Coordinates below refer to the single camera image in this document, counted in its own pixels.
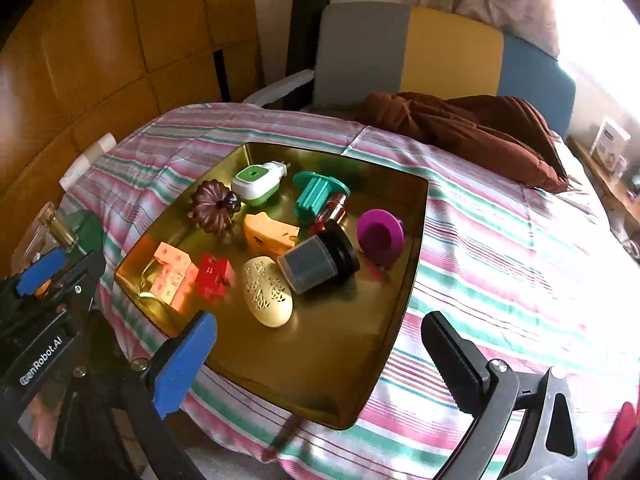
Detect orange cheese wedge toy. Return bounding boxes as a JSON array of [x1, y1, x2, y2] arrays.
[[243, 211, 299, 258]]

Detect yellow carved egg case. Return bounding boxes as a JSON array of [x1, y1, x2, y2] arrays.
[[241, 256, 293, 328]]

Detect brown pumpkin shaped lid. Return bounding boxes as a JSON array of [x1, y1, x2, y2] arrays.
[[189, 180, 242, 234]]

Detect dark red pillow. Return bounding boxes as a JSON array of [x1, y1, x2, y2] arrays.
[[357, 92, 568, 193]]

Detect orange building block toy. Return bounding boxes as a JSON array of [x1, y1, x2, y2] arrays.
[[151, 242, 198, 311]]

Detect grey yellow blue headboard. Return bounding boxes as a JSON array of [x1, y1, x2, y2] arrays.
[[312, 2, 576, 136]]

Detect white green plug-in device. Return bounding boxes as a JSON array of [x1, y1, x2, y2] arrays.
[[231, 160, 288, 207]]

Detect red building block toy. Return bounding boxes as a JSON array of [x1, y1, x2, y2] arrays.
[[195, 254, 235, 300]]

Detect glass perfume bottle gold cap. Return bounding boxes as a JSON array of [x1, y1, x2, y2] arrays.
[[37, 203, 78, 252]]

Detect teal plastic flanged part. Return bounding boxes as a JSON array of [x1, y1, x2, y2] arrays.
[[293, 171, 350, 224]]

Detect black cylindrical cap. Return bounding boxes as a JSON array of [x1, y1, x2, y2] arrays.
[[277, 220, 360, 295]]

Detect gold metal tray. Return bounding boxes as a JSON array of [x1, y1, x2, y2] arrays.
[[115, 142, 427, 430]]

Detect wooden shelf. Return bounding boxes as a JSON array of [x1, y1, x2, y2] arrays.
[[566, 136, 639, 232]]

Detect striped pink green bedspread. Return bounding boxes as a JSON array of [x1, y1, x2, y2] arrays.
[[62, 104, 639, 479]]

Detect white box on shelf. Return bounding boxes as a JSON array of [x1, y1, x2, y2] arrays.
[[589, 116, 631, 172]]

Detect dark red perfume bottle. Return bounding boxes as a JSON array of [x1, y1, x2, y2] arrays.
[[309, 193, 348, 234]]

